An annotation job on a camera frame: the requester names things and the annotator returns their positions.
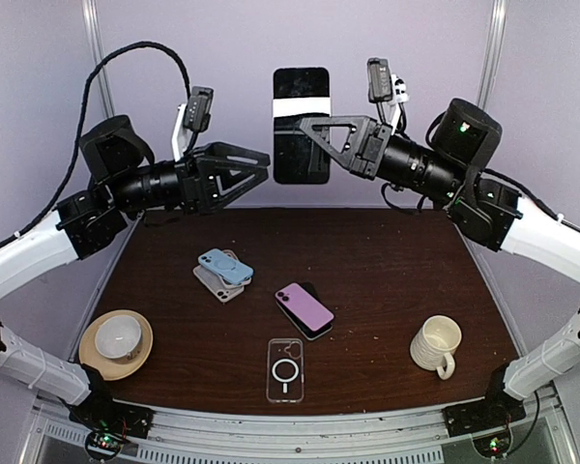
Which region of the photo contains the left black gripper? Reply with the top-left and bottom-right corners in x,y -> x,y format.
109,140 -> 271,215

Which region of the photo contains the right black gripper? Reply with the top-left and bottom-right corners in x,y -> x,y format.
298,113 -> 464,203

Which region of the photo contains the purple phone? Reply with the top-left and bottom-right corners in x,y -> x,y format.
271,66 -> 332,186
275,283 -> 335,336

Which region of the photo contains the clear magsafe phone case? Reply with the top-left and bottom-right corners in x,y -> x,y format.
266,338 -> 305,404

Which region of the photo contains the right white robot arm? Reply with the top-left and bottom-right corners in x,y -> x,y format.
299,98 -> 580,427

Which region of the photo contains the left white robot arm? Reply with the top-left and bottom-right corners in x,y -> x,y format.
0,115 -> 270,429

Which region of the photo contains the pinkish beige phone case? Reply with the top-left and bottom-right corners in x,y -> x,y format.
221,249 -> 254,287

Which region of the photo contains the light blue phone case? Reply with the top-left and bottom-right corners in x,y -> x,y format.
198,248 -> 254,285

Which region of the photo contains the bottom dark phone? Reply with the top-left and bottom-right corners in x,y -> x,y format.
275,281 -> 333,342

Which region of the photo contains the white bowl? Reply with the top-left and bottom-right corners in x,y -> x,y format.
95,315 -> 142,361

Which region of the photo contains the cream ribbed mug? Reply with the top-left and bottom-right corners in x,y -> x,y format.
410,315 -> 462,381

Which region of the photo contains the tan saucer plate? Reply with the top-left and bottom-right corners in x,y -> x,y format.
78,309 -> 154,381

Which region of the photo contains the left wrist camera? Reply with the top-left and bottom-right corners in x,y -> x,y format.
171,86 -> 214,161

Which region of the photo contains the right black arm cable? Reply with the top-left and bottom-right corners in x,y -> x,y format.
478,166 -> 580,243

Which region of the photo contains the left aluminium corner post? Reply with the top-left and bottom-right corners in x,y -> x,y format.
80,0 -> 142,217

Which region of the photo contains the aluminium corner post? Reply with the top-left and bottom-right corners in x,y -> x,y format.
80,0 -> 142,217
448,0 -> 508,214

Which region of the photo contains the right aluminium corner post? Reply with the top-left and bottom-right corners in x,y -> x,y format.
448,0 -> 508,214

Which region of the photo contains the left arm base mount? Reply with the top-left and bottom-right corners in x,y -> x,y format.
67,402 -> 154,463

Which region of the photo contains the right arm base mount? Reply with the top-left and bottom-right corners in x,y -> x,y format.
443,399 -> 526,459

